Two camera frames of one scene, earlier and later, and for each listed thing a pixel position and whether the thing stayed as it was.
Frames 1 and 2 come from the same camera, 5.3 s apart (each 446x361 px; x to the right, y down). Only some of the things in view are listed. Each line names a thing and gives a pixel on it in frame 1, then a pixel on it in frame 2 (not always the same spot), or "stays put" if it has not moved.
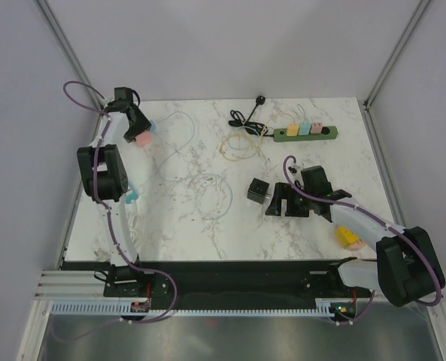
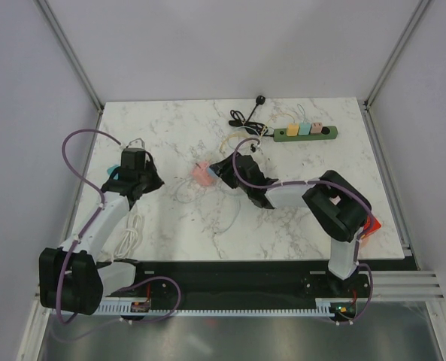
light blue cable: [199, 174] → [201, 212]
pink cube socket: [143, 139] → [200, 174]
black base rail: [222, 283] stays put
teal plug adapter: [304, 128] stays put
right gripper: [282, 192] → [224, 168]
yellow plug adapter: [292, 129] stays put
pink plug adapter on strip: [316, 127] stays put
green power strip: [327, 133] stays put
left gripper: [144, 125] → [156, 182]
